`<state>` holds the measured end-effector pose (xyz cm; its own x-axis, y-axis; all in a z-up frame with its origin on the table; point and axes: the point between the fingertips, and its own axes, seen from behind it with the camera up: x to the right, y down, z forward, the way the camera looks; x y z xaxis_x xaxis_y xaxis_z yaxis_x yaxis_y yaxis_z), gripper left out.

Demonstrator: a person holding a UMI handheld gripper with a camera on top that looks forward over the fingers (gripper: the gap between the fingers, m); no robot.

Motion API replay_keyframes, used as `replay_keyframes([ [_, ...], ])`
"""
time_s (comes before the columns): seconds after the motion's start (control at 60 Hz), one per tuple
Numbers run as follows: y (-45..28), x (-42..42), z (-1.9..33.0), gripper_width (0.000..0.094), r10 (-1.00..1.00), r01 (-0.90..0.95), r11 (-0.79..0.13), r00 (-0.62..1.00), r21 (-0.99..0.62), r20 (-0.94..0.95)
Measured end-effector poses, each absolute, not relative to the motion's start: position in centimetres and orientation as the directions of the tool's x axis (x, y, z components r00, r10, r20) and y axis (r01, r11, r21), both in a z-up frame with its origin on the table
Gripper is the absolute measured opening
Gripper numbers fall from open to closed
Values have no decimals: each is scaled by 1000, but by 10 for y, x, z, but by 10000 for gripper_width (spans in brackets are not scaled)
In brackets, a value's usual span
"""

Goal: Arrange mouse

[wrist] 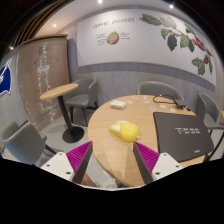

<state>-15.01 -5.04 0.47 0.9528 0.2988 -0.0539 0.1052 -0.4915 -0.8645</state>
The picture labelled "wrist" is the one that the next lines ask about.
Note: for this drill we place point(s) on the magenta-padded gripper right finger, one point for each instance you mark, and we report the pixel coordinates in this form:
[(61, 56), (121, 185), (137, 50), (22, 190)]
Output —
[(163, 164)]

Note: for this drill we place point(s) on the grey armchair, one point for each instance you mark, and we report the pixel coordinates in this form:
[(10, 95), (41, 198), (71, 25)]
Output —
[(206, 108), (23, 141), (83, 96), (156, 88)]

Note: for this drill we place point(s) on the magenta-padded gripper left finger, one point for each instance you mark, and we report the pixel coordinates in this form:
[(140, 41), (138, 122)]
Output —
[(60, 163)]

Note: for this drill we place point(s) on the dark grey mouse pad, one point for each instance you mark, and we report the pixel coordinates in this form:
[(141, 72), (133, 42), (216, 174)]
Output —
[(180, 136)]

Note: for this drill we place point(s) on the blue wall sign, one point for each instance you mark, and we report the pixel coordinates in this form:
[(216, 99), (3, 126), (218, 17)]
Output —
[(5, 80)]

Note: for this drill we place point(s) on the wooden wall panel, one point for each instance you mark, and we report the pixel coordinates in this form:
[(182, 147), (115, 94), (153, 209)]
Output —
[(43, 76)]

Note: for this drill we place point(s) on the coffee plant wall mural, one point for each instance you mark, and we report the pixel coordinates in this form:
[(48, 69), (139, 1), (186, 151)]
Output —
[(140, 40)]

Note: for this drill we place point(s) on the small paper sticker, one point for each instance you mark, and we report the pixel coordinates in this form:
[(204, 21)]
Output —
[(145, 101), (162, 106), (172, 109), (133, 97), (152, 108), (129, 102), (145, 97)]

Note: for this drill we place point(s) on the round wooden side table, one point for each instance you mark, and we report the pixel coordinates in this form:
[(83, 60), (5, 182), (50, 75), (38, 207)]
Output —
[(58, 91)]

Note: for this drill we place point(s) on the small white box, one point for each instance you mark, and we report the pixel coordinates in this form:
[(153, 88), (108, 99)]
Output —
[(118, 104)]

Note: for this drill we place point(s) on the ceiling lights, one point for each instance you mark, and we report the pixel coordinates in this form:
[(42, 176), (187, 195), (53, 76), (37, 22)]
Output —
[(171, 6)]

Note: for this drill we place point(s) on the yellow computer mouse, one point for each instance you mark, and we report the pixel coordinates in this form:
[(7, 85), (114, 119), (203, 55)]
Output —
[(126, 130)]

